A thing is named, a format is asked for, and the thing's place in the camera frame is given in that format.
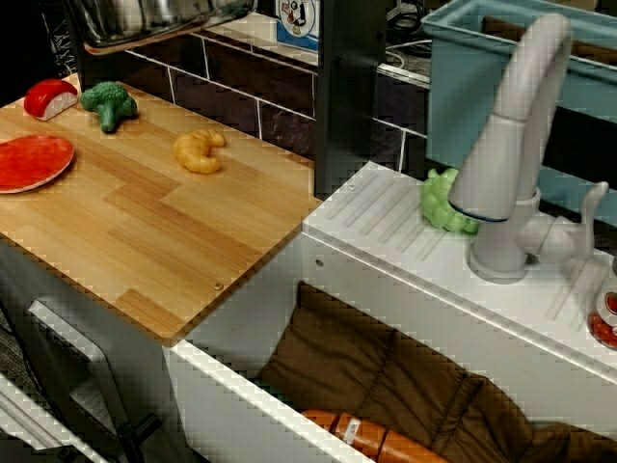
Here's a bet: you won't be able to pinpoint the white rail bar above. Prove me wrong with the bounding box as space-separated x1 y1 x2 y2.
0 371 110 463

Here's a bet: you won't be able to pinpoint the wooden countertop board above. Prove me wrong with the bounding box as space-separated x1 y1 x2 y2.
0 71 323 348

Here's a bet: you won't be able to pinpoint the yellow toy croissant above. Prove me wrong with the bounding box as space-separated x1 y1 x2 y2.
173 128 227 175

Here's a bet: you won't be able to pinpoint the white toy sink unit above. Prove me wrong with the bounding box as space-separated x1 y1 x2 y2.
166 161 617 463

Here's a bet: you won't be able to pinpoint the red plate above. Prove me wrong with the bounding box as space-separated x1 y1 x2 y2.
0 134 76 195

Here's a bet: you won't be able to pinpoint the red labelled can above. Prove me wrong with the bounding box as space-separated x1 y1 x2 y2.
586 255 617 351

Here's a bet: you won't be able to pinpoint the stainless steel pot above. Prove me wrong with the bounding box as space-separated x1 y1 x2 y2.
70 0 260 55

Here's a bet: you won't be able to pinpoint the blue white penguin sticker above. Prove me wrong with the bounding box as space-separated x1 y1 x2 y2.
275 0 320 52

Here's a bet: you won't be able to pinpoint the grey toy oven door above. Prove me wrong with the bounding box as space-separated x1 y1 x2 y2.
0 240 171 463

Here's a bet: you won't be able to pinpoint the orange toy sausage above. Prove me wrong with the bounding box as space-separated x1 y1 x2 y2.
298 409 450 463

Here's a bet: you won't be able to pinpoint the black knob stand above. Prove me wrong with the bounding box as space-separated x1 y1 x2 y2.
117 413 164 463

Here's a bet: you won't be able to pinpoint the blue plastic bin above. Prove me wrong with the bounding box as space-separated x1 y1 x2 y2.
421 0 617 229

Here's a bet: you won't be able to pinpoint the brown quilted cloth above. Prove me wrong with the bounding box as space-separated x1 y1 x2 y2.
255 281 617 463

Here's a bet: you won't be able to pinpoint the grey faucet lever handle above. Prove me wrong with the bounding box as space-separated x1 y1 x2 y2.
518 180 610 266

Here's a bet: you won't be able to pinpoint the green toy broccoli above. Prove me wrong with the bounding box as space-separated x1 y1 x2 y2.
79 81 140 134

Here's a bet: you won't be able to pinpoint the black cable bundle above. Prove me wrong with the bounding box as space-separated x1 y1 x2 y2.
385 0 438 33

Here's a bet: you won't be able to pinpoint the green toy grapes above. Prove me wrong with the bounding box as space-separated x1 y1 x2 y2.
420 167 481 236

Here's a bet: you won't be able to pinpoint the red white toy sushi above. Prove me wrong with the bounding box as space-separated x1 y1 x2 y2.
23 79 79 122

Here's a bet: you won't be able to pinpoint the silver oven door handle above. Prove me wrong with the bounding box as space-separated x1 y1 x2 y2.
27 298 118 428

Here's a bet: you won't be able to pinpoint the grey toy faucet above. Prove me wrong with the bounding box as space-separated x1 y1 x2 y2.
447 12 575 285

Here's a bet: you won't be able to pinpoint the white cable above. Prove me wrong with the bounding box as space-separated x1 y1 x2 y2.
385 39 434 68

